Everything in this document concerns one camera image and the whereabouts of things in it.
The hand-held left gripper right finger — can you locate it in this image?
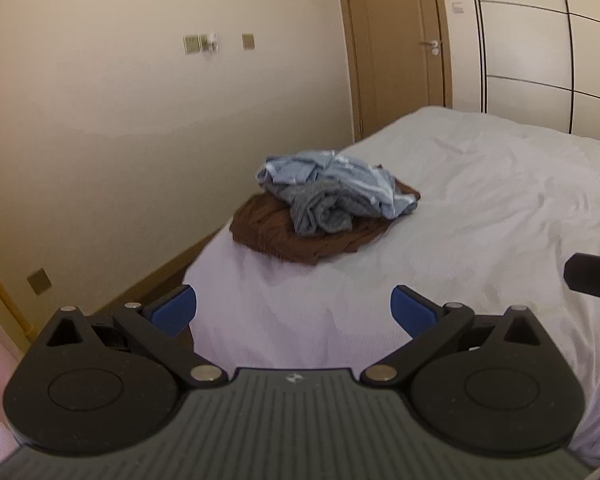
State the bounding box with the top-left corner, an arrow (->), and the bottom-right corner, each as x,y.
360,284 -> 556,388

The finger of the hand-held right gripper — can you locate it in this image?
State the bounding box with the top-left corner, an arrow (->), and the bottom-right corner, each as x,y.
564,253 -> 600,304

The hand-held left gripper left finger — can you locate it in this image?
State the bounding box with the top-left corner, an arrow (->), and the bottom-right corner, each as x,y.
42,284 -> 228,388

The grey white-striped T-shirt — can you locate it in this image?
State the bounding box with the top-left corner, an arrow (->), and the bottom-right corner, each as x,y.
325,155 -> 422,220

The brown garment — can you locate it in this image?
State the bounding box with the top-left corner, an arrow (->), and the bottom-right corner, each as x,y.
230,162 -> 422,266

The bed with white blanket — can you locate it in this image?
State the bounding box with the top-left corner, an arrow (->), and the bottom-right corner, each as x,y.
184,105 -> 600,466

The grey knit garment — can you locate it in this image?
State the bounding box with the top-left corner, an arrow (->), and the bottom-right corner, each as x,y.
265,180 -> 356,236

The cream panelled wardrobe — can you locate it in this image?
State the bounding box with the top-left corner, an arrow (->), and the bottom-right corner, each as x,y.
467,0 -> 600,143

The brown wooden door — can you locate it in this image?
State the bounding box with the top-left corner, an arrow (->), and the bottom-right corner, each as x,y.
336,0 -> 453,141

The low wall socket plate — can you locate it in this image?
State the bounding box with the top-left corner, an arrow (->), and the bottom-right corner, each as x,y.
26,267 -> 52,296

